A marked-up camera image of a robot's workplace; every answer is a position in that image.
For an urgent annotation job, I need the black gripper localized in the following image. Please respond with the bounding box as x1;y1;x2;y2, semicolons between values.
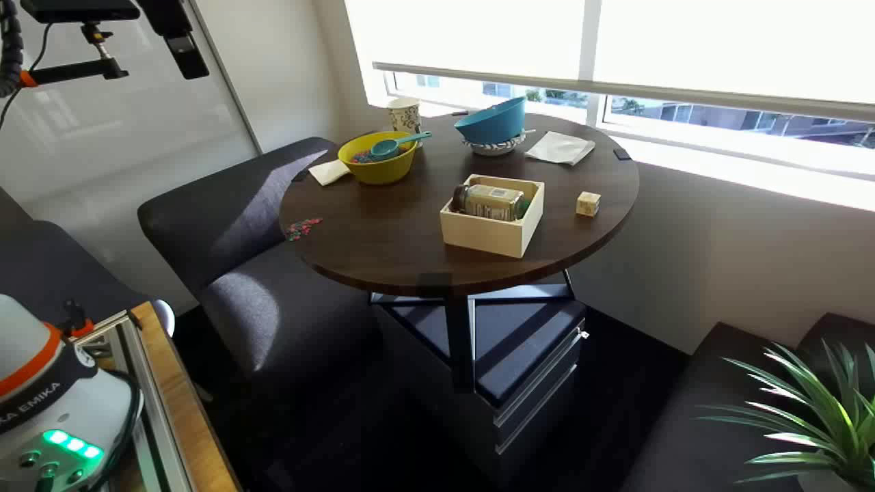
135;0;215;82

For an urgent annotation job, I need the jar with beige label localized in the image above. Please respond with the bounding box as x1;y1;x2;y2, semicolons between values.
452;181;533;224

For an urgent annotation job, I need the white orange robot base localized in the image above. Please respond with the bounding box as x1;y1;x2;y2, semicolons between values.
0;293;138;492

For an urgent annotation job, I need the cream wooden box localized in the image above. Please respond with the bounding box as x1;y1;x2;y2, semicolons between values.
437;172;547;263

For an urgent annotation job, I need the white folded napkin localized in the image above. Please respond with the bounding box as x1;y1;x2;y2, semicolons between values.
307;158;354;191

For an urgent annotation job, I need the small red blue object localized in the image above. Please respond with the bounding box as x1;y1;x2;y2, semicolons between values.
284;217;327;240

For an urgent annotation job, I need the dark grey armchair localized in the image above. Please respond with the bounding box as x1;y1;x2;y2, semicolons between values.
135;135;387;433

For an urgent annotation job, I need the yellow bowl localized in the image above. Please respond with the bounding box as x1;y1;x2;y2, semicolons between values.
338;128;424;188

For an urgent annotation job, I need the beige patterned mug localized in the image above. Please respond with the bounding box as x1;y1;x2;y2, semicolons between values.
388;97;424;138

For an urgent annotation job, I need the blue plastic scoop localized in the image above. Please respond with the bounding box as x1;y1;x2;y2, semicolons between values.
355;128;433;166

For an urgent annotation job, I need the white round knob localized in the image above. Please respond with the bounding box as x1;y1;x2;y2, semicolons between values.
149;299;178;340

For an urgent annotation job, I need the blue bowl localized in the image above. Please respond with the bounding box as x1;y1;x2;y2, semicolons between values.
452;92;530;147

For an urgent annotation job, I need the white patterned bowl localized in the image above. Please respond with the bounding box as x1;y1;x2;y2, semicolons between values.
467;131;530;161

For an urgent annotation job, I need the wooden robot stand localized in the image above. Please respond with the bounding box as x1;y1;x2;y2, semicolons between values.
70;302;240;492

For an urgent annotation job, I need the grey folded cloth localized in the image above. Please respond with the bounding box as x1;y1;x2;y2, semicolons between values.
522;128;599;169

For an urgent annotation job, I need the black table leg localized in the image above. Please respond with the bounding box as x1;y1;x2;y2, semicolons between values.
368;265;582;397

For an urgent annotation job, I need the small wooden cube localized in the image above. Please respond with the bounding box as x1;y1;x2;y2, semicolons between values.
575;188;604;221

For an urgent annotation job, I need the dark metal drawer cabinet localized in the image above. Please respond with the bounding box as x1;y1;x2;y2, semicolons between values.
373;282;592;489

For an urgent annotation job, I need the black sofa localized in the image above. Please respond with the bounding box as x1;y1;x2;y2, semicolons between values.
621;311;875;492

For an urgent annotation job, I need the green potted plant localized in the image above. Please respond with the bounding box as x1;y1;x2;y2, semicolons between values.
697;337;875;492

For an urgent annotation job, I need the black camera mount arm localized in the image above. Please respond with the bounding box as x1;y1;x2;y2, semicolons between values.
0;19;132;97

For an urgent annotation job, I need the black camera on mount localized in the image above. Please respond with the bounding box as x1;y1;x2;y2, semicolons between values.
19;0;142;28

